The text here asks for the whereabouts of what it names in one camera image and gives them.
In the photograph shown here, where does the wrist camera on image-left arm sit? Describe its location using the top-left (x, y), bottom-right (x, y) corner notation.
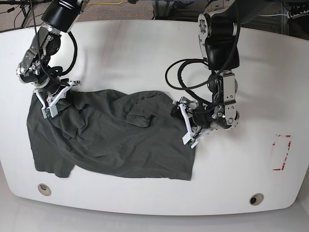
top-left (41, 105), bottom-right (58, 118)

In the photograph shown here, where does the wrist camera on image-right arm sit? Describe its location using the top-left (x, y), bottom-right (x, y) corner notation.
top-left (182, 132), bottom-right (198, 149)

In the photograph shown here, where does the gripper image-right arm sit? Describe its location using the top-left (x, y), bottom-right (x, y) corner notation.
top-left (170, 97), bottom-right (214, 140)

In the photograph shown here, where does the white power strip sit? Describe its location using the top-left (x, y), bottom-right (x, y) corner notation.
top-left (289, 4), bottom-right (309, 19)

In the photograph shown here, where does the dark grey T-shirt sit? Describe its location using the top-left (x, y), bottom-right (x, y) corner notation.
top-left (27, 89), bottom-right (195, 181)

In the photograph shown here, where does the table cable grommet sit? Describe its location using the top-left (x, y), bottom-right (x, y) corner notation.
top-left (38, 184), bottom-right (51, 196)
top-left (249, 193), bottom-right (264, 206)

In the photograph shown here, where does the yellow cable on floor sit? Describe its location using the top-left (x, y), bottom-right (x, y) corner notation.
top-left (84, 0), bottom-right (125, 10)

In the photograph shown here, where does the red tape rectangle marking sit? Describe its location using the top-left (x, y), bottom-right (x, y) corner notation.
top-left (270, 134), bottom-right (292, 171)

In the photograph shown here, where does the right table cable grommet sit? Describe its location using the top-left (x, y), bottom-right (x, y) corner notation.
top-left (249, 193), bottom-right (264, 206)

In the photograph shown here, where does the black tripod stand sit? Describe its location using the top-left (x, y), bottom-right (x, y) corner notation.
top-left (0, 0), bottom-right (49, 29)

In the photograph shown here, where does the grey metal frame background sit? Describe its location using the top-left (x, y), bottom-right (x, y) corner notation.
top-left (152, 0), bottom-right (176, 20)

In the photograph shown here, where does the left table cable grommet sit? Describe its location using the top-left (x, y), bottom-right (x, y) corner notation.
top-left (38, 184), bottom-right (51, 196)

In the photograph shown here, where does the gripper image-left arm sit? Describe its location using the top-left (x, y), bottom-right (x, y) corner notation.
top-left (33, 79), bottom-right (81, 110)

